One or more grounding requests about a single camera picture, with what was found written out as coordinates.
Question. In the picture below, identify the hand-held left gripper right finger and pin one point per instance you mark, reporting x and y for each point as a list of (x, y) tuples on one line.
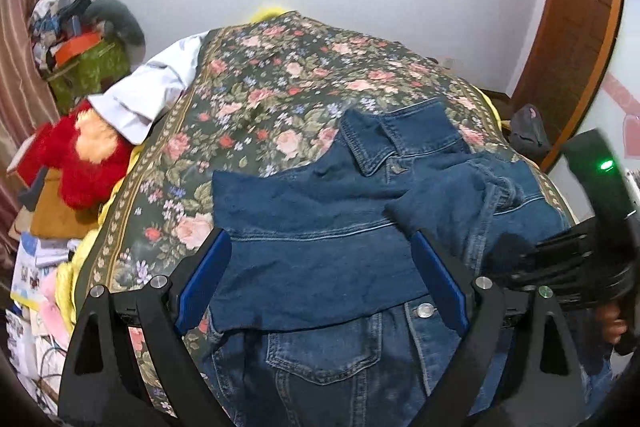
[(440, 277)]

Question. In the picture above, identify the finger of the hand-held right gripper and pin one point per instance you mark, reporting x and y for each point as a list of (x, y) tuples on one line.
[(550, 257)]

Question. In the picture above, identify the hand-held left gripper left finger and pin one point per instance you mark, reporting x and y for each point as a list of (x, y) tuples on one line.
[(205, 277)]

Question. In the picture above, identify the blue denim jacket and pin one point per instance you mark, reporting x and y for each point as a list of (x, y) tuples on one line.
[(310, 227)]

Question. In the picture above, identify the person's right hand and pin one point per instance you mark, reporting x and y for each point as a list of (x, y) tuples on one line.
[(612, 322)]

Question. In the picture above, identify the grey bag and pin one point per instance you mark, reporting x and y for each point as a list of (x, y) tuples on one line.
[(527, 132)]

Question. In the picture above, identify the pink soft cloth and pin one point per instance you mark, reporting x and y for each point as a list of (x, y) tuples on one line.
[(52, 307)]

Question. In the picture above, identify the brown cardboard box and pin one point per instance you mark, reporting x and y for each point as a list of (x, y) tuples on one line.
[(50, 217)]

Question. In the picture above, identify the stack of papers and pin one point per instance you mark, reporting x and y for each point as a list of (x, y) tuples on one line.
[(35, 267)]

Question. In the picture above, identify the wooden wardrobe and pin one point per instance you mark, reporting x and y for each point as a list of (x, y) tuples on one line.
[(575, 32)]

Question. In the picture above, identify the light blue cloth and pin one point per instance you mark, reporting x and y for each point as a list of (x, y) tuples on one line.
[(150, 92)]

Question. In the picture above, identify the red plush toy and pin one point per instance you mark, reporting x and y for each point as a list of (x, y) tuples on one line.
[(55, 147)]

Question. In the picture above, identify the floral blanket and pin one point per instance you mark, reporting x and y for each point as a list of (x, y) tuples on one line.
[(280, 77)]

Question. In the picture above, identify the green cardboard box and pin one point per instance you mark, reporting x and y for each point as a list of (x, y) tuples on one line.
[(90, 67)]

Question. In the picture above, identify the orange box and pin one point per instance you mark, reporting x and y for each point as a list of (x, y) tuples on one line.
[(75, 47)]

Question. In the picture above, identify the grey neck pillow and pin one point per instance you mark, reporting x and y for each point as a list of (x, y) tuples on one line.
[(117, 14)]

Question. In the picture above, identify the pile of clutter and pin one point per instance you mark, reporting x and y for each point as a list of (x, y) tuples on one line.
[(55, 22)]

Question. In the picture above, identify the striped curtain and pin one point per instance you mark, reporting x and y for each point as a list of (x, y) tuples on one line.
[(25, 32)]

